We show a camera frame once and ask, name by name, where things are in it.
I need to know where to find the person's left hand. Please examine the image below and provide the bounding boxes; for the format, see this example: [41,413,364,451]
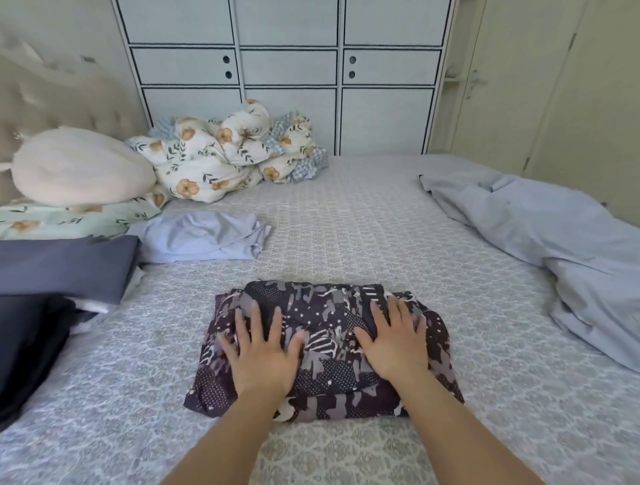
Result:
[216,302,307,411]

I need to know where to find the person's right hand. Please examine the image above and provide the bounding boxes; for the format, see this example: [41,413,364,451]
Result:
[353,294,433,396]

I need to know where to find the dark purple patterned garment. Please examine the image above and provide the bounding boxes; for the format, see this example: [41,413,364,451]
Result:
[183,280,467,425]

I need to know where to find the bed with grey patterned sheet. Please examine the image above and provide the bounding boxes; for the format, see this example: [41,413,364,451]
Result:
[0,153,640,485]

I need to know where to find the light lavender sunscreen jacket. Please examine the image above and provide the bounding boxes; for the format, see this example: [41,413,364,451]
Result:
[125,208,273,265]

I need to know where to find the white printed t-shirt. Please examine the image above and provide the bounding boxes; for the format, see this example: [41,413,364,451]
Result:
[65,264,146,336]

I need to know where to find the grey printed t-shirt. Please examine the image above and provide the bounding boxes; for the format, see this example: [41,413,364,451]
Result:
[0,235,142,303]

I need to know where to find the person's left forearm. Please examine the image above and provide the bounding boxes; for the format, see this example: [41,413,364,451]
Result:
[160,392,281,485]

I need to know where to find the person's right forearm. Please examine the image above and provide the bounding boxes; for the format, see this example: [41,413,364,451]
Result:
[400,378,546,485]

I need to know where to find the floral bunched quilt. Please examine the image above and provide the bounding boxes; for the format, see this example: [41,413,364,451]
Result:
[150,108,330,183]

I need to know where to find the floral pillow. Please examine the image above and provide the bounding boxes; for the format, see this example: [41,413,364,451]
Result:
[0,192,169,241]

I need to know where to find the pink plush pillow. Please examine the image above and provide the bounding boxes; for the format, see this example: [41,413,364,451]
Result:
[0,126,159,209]

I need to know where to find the white wardrobe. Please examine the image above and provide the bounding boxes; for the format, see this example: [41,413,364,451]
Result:
[110,0,456,157]

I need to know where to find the white door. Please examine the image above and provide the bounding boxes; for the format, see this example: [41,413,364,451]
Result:
[430,0,640,226]

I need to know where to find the beige tufted headboard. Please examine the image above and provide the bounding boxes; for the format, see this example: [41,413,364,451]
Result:
[0,35,151,206]

